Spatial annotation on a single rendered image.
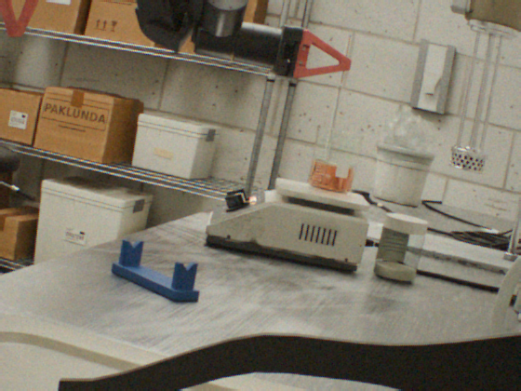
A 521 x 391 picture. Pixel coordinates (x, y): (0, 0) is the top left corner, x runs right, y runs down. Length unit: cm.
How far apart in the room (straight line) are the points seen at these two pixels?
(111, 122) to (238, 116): 54
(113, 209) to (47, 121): 41
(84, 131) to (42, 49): 66
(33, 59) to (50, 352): 387
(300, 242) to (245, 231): 7
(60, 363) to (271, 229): 104
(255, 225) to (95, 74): 276
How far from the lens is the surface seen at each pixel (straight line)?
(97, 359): 27
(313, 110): 376
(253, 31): 132
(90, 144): 355
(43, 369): 25
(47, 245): 368
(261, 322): 95
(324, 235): 129
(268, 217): 129
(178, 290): 97
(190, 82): 387
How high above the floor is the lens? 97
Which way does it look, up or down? 7 degrees down
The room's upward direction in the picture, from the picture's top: 12 degrees clockwise
